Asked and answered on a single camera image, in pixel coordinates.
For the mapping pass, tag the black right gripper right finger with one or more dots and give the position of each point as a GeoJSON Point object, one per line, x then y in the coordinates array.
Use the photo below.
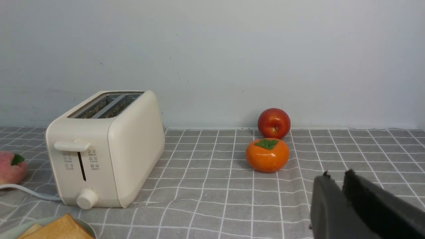
{"type": "Point", "coordinates": [385, 214]}

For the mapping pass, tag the red apple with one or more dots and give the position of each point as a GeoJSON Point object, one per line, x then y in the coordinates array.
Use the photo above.
{"type": "Point", "coordinates": [274, 123]}

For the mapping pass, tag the pink peach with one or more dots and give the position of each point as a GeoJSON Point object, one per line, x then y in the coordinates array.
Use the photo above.
{"type": "Point", "coordinates": [11, 174]}

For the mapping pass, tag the light green round plate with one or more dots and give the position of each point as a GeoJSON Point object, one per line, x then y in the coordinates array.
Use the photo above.
{"type": "Point", "coordinates": [18, 230]}

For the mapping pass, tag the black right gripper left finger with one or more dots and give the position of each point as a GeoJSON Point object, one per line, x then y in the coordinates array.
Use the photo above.
{"type": "Point", "coordinates": [331, 214]}

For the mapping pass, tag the white two-slot toaster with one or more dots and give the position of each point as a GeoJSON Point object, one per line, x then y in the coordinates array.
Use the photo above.
{"type": "Point", "coordinates": [103, 150]}

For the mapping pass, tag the orange persimmon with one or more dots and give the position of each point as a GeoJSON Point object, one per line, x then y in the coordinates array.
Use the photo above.
{"type": "Point", "coordinates": [267, 155]}

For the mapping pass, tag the grey checked tablecloth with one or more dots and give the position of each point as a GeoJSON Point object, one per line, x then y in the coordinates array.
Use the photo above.
{"type": "Point", "coordinates": [202, 187]}

